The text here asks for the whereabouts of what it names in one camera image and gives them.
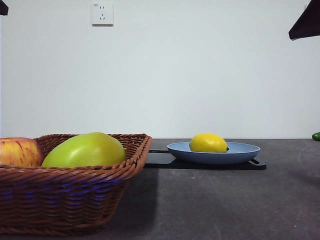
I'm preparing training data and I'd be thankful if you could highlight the brown wicker basket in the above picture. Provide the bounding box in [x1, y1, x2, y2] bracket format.
[0, 133, 154, 236]

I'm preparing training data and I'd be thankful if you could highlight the yellow lemon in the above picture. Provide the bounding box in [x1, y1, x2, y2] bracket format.
[188, 132, 230, 154]

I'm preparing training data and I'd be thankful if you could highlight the green mango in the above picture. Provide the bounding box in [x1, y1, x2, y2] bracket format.
[41, 132, 128, 169]

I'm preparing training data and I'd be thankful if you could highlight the blue round plate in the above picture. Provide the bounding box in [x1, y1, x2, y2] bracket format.
[166, 141, 262, 166]

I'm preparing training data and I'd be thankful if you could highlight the white wall socket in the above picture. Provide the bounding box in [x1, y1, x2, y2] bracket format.
[91, 3, 115, 27]

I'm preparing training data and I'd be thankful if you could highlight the red yellow apple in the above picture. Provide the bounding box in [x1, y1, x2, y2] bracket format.
[0, 137, 45, 168]

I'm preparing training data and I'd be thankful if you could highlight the black flat tray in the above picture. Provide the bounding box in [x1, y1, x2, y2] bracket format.
[143, 149, 268, 171]

